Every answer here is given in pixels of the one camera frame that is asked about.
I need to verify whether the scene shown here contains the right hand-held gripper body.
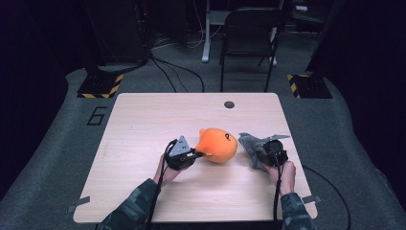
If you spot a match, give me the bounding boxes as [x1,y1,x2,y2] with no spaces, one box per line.
[260,133,292,169]

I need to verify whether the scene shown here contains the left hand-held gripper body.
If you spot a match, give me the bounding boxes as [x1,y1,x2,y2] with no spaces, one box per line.
[164,135,197,172]

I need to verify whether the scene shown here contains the grey terry cloth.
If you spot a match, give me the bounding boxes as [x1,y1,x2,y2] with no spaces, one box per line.
[237,131,273,173]

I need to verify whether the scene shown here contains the orange plush toy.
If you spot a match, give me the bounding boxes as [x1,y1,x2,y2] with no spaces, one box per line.
[194,127,239,164]

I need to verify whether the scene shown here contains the person's left hand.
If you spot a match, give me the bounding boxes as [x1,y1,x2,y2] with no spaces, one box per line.
[153,152,185,188]

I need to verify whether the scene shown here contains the person's right hand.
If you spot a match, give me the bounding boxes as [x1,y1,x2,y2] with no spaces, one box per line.
[266,160,297,196]

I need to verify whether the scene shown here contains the grey tape strip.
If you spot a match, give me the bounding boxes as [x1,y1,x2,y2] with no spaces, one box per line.
[65,195,92,214]
[301,195,323,205]

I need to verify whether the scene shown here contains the striped black stand base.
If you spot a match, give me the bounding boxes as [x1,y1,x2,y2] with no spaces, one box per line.
[77,73,124,100]
[285,73,333,100]

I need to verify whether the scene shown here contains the white desk leg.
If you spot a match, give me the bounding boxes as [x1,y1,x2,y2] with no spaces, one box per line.
[201,0,232,63]

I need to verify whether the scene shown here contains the black folding chair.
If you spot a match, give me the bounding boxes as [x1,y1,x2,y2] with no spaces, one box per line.
[218,7,287,94]

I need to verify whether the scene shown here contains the dark curtain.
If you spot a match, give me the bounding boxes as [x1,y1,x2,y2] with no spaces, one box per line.
[305,0,406,205]
[0,0,70,200]

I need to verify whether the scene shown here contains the black cabinet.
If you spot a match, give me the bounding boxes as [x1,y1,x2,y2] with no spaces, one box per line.
[83,0,151,74]

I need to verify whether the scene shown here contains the right hand-held gripper cable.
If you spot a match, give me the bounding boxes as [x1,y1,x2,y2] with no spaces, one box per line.
[271,161,283,222]

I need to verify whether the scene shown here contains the black floor cable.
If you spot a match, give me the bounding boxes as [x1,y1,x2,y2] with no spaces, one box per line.
[148,56,206,94]
[302,165,352,230]

